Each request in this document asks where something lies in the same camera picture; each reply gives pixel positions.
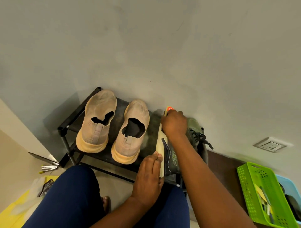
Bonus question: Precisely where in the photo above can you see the small dark packet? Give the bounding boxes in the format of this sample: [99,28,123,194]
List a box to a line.
[37,179,55,197]

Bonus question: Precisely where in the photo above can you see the black metal shoe rack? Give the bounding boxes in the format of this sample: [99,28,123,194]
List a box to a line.
[57,87,188,191]

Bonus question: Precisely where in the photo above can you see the person's right hand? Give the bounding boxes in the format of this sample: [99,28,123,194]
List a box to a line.
[161,110,188,141]

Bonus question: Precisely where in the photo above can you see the yellow sticky note pad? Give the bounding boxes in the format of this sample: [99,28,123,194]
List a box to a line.
[254,184,267,202]

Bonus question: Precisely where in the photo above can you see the dark brown low bench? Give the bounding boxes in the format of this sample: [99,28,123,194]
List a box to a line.
[188,150,301,228]

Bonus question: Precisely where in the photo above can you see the white wall socket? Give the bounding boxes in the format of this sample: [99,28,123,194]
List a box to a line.
[253,137,294,153]

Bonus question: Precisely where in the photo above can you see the light blue plastic basket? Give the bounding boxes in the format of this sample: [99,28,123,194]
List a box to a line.
[275,174,301,224]

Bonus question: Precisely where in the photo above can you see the dark blue trousers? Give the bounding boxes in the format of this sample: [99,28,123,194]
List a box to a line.
[22,165,190,228]

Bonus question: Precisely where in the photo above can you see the beige suede shoe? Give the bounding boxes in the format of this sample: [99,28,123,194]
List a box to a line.
[111,99,150,165]
[75,89,117,153]

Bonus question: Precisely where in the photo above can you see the person's right forearm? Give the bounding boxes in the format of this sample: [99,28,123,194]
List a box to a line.
[169,134,257,228]

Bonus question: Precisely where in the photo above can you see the green sneaker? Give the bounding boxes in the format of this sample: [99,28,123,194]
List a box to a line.
[155,122,182,178]
[186,117,214,165]

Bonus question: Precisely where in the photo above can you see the person's left hand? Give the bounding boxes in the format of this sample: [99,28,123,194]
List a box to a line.
[130,151,165,207]

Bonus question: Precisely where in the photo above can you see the person's left foot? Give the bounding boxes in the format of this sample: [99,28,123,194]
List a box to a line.
[101,196,111,213]

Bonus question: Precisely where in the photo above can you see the green plastic basket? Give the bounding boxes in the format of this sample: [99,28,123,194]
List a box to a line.
[237,162,300,228]

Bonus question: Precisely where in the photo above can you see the dark skirting strip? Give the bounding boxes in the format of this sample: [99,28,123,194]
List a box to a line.
[28,152,60,167]

